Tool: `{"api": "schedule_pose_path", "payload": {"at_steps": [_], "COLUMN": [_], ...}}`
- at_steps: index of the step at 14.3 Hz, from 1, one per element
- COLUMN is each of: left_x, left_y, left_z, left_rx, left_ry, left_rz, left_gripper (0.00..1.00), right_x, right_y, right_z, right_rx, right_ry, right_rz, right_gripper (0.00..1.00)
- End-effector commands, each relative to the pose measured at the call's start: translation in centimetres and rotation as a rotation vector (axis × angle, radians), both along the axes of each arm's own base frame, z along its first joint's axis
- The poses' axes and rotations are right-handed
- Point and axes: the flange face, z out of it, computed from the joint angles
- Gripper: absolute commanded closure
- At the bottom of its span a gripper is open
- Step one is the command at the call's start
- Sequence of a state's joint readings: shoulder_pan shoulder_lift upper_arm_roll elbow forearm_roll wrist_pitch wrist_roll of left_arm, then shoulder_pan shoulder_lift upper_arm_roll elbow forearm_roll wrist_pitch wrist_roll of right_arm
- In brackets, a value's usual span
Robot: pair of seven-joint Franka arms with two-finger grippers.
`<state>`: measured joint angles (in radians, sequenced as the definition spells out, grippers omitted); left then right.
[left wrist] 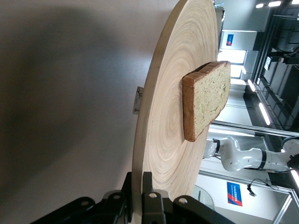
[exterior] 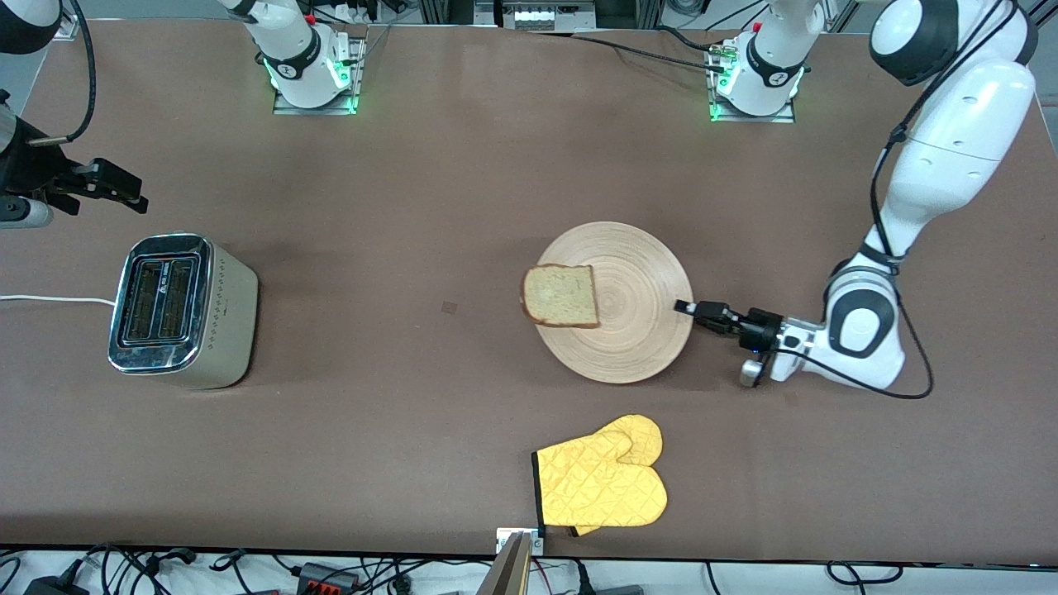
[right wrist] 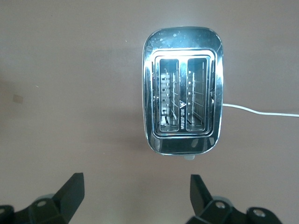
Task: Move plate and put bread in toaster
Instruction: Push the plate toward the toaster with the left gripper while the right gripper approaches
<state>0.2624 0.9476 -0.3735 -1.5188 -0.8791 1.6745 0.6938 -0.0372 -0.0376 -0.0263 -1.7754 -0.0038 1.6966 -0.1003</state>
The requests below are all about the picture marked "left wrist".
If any small tape piece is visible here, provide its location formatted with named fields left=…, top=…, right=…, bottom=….
left=132, top=85, right=144, bottom=115

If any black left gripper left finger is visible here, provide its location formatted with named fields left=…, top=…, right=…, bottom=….
left=30, top=172, right=134, bottom=224

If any slice of bread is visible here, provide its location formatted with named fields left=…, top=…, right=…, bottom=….
left=181, top=60, right=232, bottom=143

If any aluminium frame bar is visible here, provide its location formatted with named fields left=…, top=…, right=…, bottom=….
left=210, top=119, right=299, bottom=139

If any round wooden plate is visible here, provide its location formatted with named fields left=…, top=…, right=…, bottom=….
left=131, top=0, right=220, bottom=224

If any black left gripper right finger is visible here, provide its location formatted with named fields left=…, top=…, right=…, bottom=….
left=141, top=172, right=235, bottom=224

